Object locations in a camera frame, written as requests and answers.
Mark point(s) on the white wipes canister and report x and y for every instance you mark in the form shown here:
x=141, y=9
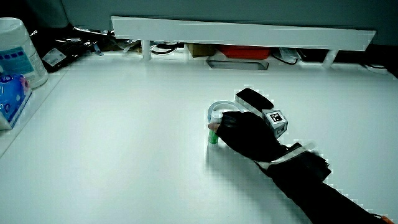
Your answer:
x=18, y=53

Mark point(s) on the black bag with white label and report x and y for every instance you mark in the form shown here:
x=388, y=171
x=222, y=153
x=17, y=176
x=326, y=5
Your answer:
x=66, y=53

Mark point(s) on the dark monitor base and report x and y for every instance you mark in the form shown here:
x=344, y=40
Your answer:
x=237, y=64

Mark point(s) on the white green glue stick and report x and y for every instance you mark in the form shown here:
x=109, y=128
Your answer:
x=213, y=137

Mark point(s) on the person's right hand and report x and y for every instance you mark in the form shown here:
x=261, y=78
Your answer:
x=248, y=137

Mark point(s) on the white desk shelf riser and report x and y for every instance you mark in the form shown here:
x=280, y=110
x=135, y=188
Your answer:
x=236, y=32

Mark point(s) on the blue tissue pack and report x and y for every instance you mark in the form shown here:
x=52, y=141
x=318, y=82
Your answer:
x=12, y=99

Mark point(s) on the blue tape roll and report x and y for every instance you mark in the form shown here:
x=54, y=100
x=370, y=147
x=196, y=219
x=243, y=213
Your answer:
x=217, y=105

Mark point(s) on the black whiteboard eraser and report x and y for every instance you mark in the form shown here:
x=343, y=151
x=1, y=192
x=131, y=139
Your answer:
x=255, y=99

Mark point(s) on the red flat box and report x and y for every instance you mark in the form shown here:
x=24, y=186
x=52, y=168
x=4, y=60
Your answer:
x=244, y=52

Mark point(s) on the brown cardboard box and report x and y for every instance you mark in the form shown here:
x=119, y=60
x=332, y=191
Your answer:
x=199, y=49

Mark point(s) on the person's right forearm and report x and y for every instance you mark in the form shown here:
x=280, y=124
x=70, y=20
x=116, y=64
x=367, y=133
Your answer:
x=311, y=183

